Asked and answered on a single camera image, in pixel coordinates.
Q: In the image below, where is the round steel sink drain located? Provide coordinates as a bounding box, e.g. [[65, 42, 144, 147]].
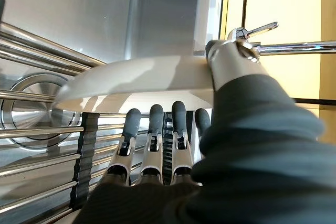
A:
[[0, 73, 82, 153]]

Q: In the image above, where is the beige ceramic plate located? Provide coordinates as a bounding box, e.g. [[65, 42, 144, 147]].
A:
[[54, 55, 215, 112]]

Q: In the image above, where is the stainless steel sink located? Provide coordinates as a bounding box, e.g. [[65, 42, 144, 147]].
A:
[[0, 0, 226, 224]]

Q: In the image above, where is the right robot hand dark glove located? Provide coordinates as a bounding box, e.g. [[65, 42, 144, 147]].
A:
[[73, 39, 336, 224]]

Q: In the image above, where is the black sink dish rack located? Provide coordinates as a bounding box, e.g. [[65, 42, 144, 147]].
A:
[[0, 0, 213, 224]]

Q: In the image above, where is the chrome pull-down faucet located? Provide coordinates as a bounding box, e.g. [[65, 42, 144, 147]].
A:
[[227, 21, 336, 63]]

